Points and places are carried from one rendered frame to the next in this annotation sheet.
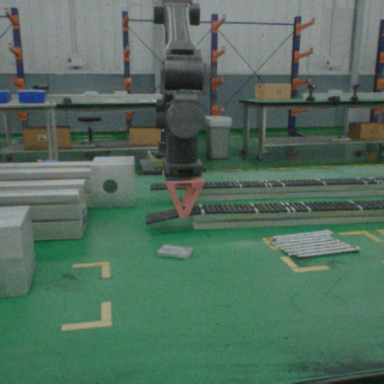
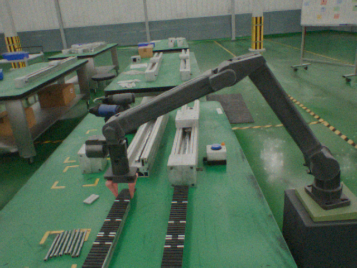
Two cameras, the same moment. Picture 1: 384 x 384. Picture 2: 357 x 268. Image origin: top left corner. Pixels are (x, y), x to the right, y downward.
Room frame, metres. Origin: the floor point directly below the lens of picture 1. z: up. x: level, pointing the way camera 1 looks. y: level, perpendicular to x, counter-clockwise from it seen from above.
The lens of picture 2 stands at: (1.17, -0.82, 1.37)
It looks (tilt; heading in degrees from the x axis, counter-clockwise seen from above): 21 degrees down; 103
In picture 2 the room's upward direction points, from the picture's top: 5 degrees counter-clockwise
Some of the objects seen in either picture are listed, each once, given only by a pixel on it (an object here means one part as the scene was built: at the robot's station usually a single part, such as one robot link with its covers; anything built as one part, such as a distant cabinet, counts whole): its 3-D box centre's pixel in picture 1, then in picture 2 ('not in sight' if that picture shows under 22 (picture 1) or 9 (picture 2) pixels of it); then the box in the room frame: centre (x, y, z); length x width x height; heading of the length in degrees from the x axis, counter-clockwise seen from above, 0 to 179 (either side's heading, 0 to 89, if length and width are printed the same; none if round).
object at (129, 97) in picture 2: not in sight; (118, 114); (0.50, 0.68, 0.89); 0.20 x 0.08 x 0.22; 18
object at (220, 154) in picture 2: not in sight; (214, 154); (1.05, 0.35, 0.81); 0.10 x 0.08 x 0.06; 7
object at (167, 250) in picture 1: (176, 252); (91, 199); (0.64, 0.03, 0.78); 0.05 x 0.03 x 0.01; 73
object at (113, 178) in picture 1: (114, 180); (186, 170); (0.96, 0.18, 0.83); 0.12 x 0.09 x 0.10; 7
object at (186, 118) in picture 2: not in sight; (187, 120); (0.89, 0.62, 0.87); 0.16 x 0.11 x 0.07; 97
